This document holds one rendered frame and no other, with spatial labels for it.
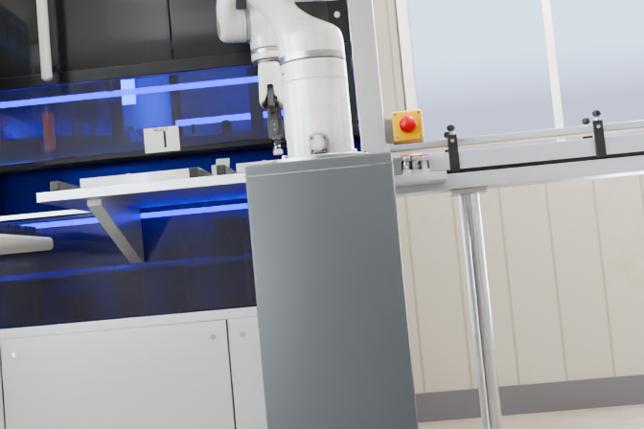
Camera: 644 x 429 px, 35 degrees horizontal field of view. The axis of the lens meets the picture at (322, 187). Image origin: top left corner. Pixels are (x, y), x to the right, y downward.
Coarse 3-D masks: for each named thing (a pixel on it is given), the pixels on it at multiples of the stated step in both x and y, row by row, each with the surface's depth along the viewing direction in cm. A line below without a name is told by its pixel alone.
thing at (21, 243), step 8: (0, 240) 206; (8, 240) 210; (16, 240) 214; (24, 240) 218; (32, 240) 223; (40, 240) 228; (48, 240) 232; (0, 248) 208; (8, 248) 211; (16, 248) 215; (24, 248) 219; (32, 248) 223; (40, 248) 228; (48, 248) 233
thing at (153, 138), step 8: (152, 128) 248; (160, 128) 248; (168, 128) 248; (176, 128) 247; (144, 136) 248; (152, 136) 248; (160, 136) 248; (168, 136) 247; (176, 136) 247; (152, 144) 248; (160, 144) 247; (168, 144) 247; (176, 144) 247; (152, 152) 247
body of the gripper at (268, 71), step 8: (256, 64) 235; (264, 64) 232; (272, 64) 233; (264, 72) 232; (272, 72) 232; (280, 72) 234; (264, 80) 232; (272, 80) 232; (280, 80) 233; (264, 88) 232; (280, 88) 233; (264, 96) 231; (280, 96) 232; (264, 104) 236; (280, 104) 234
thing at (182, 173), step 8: (104, 176) 221; (112, 176) 221; (120, 176) 221; (128, 176) 221; (136, 176) 221; (144, 176) 221; (152, 176) 221; (160, 176) 220; (168, 176) 220; (176, 176) 220; (184, 176) 220; (80, 184) 221; (88, 184) 221; (96, 184) 221; (104, 184) 221; (112, 184) 221; (120, 184) 221
